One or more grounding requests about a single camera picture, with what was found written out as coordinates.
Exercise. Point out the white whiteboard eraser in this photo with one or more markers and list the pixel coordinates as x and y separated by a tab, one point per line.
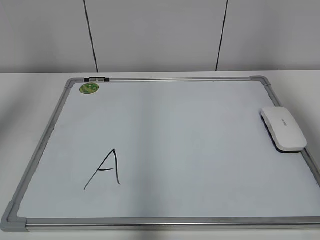
284	129

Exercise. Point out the round green magnet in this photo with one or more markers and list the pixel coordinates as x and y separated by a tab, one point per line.
89	88

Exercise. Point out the white magnetic whiteboard grey frame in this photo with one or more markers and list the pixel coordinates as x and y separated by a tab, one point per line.
164	153

